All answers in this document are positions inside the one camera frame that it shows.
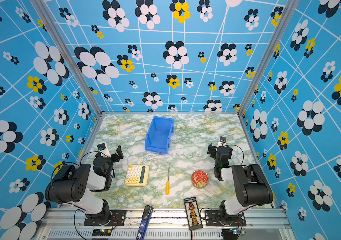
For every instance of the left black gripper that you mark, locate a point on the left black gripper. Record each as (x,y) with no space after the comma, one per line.
(111,156)

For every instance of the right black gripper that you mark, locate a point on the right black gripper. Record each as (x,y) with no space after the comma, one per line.
(220,148)

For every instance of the yellow handle screwdriver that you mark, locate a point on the yellow handle screwdriver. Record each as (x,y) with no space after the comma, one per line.
(167,182)

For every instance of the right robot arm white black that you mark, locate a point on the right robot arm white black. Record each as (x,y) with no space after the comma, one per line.
(251,186)

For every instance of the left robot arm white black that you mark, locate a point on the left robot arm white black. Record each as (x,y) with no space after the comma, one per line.
(76,184)

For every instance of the blue plastic bin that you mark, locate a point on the blue plastic bin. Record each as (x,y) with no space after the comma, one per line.
(159,134)

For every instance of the yellow calculator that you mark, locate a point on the yellow calculator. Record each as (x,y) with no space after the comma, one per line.
(137,176)

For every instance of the red round tin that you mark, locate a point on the red round tin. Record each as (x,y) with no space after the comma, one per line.
(199,179)

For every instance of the black remote orange buttons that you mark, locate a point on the black remote orange buttons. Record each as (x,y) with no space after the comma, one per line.
(192,214)

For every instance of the blue black utility knife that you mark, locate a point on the blue black utility knife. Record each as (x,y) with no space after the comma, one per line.
(147,212)

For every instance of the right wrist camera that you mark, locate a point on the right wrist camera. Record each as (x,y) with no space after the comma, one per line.
(221,142)

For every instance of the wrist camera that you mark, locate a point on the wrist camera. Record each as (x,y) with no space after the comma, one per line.
(221,142)
(102,148)

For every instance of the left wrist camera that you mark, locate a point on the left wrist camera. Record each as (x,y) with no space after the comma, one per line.
(102,148)

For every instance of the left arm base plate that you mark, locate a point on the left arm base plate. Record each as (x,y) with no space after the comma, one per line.
(112,218)

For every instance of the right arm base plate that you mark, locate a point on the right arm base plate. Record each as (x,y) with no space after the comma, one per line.
(217,218)

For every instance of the aluminium front rail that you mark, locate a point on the aluminium front rail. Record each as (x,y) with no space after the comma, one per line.
(165,224)

